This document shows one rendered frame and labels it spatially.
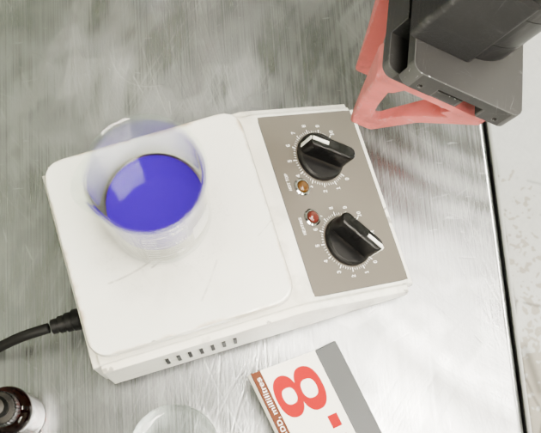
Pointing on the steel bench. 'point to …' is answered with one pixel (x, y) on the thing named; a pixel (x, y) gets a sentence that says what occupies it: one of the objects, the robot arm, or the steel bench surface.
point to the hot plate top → (233, 295)
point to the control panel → (330, 202)
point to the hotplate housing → (263, 328)
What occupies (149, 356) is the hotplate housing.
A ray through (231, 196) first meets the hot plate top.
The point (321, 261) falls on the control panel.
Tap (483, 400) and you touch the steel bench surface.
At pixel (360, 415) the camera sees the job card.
